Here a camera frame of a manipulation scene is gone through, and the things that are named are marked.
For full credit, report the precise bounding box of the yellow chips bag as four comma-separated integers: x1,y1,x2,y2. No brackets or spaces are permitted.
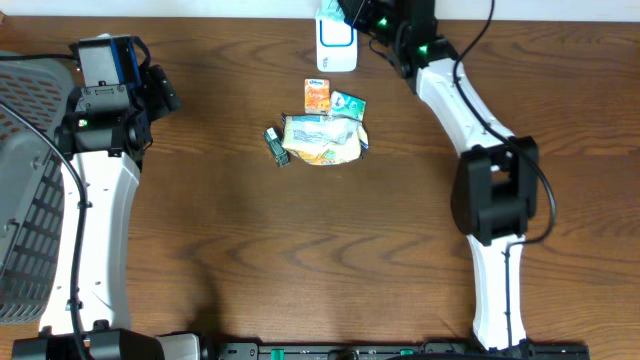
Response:
282,114,369,166

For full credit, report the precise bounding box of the grey plastic basket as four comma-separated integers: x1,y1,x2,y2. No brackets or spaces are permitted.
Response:
1,59,74,325

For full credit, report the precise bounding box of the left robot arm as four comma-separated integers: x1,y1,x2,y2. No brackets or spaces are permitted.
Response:
1,34,213,359

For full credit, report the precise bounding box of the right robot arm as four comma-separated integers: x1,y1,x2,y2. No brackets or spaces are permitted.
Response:
339,0,538,358

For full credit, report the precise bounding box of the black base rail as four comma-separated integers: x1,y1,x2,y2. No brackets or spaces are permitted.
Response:
217,340,590,360

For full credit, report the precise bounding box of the orange tissue pack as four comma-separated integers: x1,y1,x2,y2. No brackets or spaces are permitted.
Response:
304,79,330,114

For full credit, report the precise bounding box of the light green snack packet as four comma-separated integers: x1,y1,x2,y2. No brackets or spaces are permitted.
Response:
316,0,345,22

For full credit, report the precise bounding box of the dark green small box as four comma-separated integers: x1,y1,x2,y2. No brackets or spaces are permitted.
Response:
263,127,290,167

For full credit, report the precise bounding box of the teal tissue pack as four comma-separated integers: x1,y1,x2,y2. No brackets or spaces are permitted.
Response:
329,91,366,121

